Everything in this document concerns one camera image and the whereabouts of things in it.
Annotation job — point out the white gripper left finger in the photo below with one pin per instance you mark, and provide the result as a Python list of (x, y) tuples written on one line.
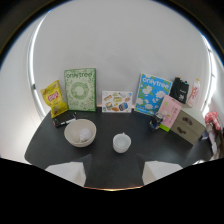
[(70, 170)]

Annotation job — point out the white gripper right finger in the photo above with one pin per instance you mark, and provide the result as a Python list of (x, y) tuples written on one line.
[(156, 170)]

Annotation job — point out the white light bulb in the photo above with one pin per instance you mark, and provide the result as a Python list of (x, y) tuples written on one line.
[(85, 134)]

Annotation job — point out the beige bowl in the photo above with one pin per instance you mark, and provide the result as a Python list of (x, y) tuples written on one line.
[(75, 137)]

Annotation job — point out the white cup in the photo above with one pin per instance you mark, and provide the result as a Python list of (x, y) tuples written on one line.
[(121, 143)]

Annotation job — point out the dark can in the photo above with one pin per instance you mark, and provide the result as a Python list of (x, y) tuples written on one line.
[(155, 122)]

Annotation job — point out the black marker pack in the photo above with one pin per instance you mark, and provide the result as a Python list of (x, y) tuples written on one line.
[(63, 119)]

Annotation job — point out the beige drawer box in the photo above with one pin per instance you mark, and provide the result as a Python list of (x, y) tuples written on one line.
[(187, 127)]

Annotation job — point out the pink packet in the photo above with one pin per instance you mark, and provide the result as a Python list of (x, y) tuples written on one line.
[(169, 113)]

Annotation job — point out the yellow chips bag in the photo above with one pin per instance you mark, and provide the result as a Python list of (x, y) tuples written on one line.
[(54, 99)]

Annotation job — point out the red patterned cloth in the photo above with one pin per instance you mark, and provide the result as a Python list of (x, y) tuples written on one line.
[(213, 120)]

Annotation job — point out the blue onlytree book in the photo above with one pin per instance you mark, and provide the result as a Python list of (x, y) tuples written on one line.
[(152, 93)]

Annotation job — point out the food picture card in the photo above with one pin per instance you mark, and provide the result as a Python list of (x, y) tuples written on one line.
[(116, 101)]

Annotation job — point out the green onlytree book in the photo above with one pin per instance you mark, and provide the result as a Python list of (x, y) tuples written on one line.
[(80, 90)]

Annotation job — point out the black bag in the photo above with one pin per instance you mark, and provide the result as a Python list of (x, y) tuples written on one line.
[(179, 90)]

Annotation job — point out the pink white bottle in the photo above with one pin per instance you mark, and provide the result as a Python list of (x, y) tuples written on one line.
[(193, 93)]

